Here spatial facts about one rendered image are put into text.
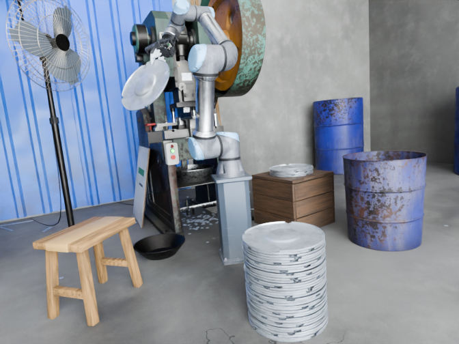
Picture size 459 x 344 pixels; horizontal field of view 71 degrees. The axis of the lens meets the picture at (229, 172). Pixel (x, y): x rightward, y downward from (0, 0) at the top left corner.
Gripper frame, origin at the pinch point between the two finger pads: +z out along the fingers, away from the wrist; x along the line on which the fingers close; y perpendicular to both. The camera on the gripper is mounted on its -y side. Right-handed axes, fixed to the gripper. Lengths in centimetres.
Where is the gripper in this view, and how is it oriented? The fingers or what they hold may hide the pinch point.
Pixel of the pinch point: (151, 64)
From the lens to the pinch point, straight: 171.4
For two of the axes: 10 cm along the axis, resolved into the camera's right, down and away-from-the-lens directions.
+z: -2.4, 8.2, -5.2
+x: 3.6, 5.7, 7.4
